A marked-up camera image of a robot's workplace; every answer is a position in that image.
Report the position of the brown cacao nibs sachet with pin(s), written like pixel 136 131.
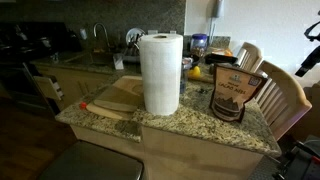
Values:
pixel 233 95

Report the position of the white plate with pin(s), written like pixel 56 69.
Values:
pixel 135 35

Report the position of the beige base cabinet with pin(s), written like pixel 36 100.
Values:
pixel 70 83

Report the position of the dark wooden cutting board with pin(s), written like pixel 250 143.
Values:
pixel 116 99

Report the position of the grey trash can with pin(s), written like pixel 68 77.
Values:
pixel 90 163

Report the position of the orange food package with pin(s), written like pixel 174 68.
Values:
pixel 222 52

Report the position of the black floor equipment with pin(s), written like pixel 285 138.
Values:
pixel 300 160

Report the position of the kitchen sink basin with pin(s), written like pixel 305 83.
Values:
pixel 90 59

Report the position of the light wooden cutting board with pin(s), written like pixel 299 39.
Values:
pixel 128 83

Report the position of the white wall outlet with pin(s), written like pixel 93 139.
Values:
pixel 152 32
pixel 172 32

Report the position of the small red cap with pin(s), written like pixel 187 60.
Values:
pixel 83 105

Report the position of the white paper towel roll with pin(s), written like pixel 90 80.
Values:
pixel 160 73

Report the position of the small white container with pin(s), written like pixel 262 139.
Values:
pixel 118 61

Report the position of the black kitchen stove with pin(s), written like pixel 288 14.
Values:
pixel 23 66

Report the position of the thin pale wooden board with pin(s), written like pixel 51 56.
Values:
pixel 106 113

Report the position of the dish drying rack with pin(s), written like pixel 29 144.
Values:
pixel 131 55

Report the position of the chrome kitchen faucet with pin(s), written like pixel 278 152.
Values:
pixel 100 28

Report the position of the black bowl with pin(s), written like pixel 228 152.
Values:
pixel 220 59

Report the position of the white wall phone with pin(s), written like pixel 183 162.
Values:
pixel 218 8

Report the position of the yellow round fruit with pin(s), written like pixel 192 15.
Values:
pixel 195 72

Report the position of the blue-lidded nut jar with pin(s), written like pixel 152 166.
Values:
pixel 199 43

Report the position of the wooden slat-back chair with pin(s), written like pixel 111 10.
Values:
pixel 251 55
pixel 286 96

